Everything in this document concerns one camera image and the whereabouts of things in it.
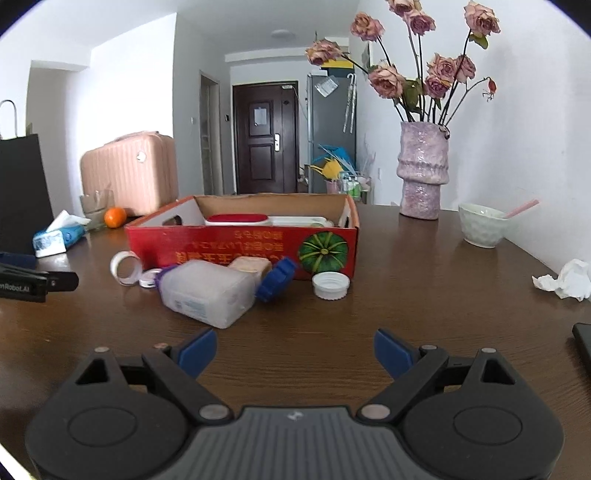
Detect crumpled white tissue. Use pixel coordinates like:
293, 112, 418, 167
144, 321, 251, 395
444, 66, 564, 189
532, 258, 591, 302

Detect white bottle cap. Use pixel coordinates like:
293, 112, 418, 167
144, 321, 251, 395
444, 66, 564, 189
311, 272, 350, 301

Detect translucent white plastic bottle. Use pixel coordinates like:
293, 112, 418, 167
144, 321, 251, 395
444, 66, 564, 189
158, 260, 257, 329

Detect black phone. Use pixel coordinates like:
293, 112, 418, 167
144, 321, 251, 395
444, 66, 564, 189
571, 323, 591, 376

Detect white ceramic bowl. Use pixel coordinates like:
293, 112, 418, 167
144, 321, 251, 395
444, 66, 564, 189
458, 203, 509, 249

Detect pink ceramic vase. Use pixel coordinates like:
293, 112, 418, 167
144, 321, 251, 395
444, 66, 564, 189
397, 121, 451, 220

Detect folded umbrella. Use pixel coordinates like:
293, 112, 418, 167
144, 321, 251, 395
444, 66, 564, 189
342, 74, 358, 134

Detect pink spoon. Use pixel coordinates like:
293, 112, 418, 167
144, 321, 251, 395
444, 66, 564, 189
502, 198, 540, 219

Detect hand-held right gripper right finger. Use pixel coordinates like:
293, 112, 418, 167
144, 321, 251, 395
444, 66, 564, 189
361, 329, 533, 424

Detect dark brown door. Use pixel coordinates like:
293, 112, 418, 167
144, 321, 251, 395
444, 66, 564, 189
232, 83, 299, 195

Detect white case with red top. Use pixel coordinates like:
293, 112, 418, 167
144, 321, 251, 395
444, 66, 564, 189
204, 213, 273, 227

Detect beige block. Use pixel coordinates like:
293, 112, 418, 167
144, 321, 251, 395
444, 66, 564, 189
229, 257, 272, 280

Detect blue and yellow feather toys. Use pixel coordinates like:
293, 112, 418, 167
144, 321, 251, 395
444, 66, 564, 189
310, 144, 356, 181

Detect black paper bag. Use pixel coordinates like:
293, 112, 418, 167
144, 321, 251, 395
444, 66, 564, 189
0, 99, 55, 256

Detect blue tissue pack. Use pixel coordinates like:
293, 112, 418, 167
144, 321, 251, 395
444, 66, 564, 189
32, 210, 92, 258

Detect yellow and dark box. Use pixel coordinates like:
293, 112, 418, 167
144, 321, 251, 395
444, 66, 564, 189
320, 46, 354, 77

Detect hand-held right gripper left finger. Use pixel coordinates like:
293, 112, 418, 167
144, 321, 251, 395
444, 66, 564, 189
58, 328, 234, 425

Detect small rack with bottles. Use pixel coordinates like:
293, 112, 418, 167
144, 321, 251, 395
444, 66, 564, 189
339, 171, 373, 198

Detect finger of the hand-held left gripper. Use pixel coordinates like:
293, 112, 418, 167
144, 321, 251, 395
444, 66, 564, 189
46, 271, 79, 293
0, 252, 38, 269

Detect blue bottle cap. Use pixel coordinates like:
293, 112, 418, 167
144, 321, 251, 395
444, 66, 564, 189
256, 257, 297, 304

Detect red cardboard box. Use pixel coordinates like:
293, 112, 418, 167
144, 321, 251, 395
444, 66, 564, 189
124, 194, 360, 281

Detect clear glass container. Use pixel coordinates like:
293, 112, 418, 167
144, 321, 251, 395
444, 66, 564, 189
79, 188, 115, 228

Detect white plastic tray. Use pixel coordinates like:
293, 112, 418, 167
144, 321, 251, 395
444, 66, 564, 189
270, 215, 336, 228

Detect white tape roll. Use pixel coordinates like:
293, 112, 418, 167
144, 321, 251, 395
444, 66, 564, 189
110, 250, 145, 287

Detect dried pink roses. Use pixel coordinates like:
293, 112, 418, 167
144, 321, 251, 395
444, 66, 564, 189
305, 0, 502, 125

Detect grey refrigerator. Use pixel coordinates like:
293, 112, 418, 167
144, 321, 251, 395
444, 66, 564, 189
307, 73, 358, 195

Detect pink suitcase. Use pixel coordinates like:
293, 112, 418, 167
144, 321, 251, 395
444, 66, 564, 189
81, 131, 180, 217

